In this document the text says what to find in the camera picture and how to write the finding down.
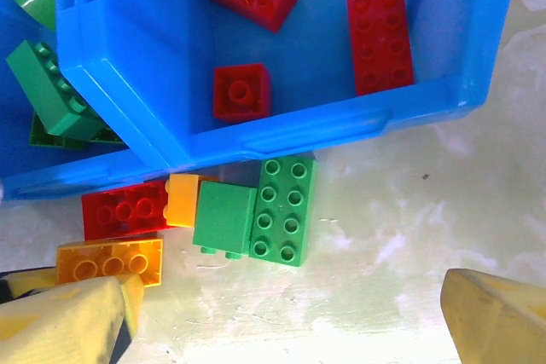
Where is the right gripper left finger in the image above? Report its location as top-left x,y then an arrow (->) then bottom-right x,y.
0,269 -> 145,364

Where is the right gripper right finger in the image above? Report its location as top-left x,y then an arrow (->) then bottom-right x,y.
441,269 -> 546,364

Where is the small yellow lego brick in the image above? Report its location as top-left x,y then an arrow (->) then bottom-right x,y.
164,172 -> 221,228

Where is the small green lego brick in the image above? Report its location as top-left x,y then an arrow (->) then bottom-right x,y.
191,180 -> 259,259

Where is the small red lego brick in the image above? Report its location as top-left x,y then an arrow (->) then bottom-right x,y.
212,62 -> 273,123

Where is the blue three-compartment plastic bin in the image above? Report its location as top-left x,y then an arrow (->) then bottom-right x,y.
0,0 -> 524,203

